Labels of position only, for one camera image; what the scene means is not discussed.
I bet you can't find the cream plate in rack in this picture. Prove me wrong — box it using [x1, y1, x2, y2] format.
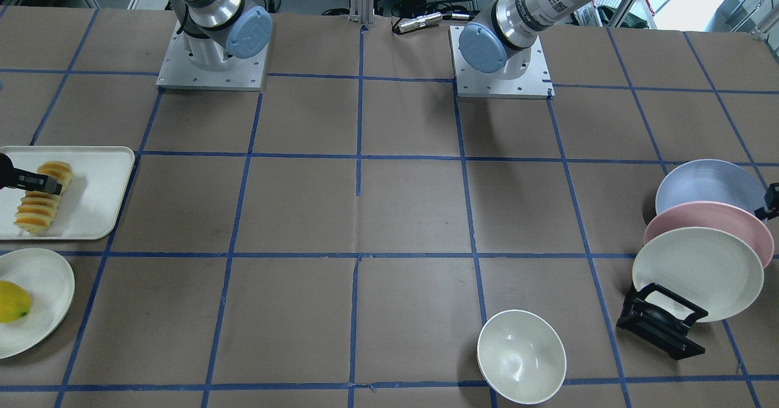
[632, 226, 764, 323]

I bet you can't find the blue plate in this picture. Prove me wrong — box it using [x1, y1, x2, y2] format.
[655, 159, 766, 214]

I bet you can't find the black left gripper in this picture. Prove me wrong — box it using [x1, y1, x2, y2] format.
[755, 181, 779, 221]

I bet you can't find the cream rectangular tray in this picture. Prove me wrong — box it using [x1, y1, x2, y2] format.
[1, 146, 134, 241]

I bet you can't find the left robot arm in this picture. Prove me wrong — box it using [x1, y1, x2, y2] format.
[455, 0, 777, 197]

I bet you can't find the yellow croissant bread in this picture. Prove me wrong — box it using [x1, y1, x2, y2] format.
[14, 161, 74, 235]

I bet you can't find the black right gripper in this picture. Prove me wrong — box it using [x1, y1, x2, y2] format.
[0, 153, 62, 196]

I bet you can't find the silver metal cylinder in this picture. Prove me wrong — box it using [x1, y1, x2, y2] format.
[391, 12, 443, 35]

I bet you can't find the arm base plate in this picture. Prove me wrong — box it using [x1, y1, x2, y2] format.
[450, 26, 556, 99]
[156, 22, 271, 92]

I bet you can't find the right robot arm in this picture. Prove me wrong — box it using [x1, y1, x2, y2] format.
[169, 0, 273, 71]

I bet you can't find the white round plate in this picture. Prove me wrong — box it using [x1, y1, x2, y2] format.
[1, 248, 75, 360]

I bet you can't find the cream bowl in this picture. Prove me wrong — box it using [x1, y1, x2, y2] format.
[477, 310, 568, 405]

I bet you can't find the black plate rack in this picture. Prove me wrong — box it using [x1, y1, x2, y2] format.
[616, 283, 708, 361]

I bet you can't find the yellow lemon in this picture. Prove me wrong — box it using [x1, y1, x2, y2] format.
[1, 281, 32, 324]

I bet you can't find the pink plate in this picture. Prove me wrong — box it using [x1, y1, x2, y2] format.
[643, 202, 775, 267]

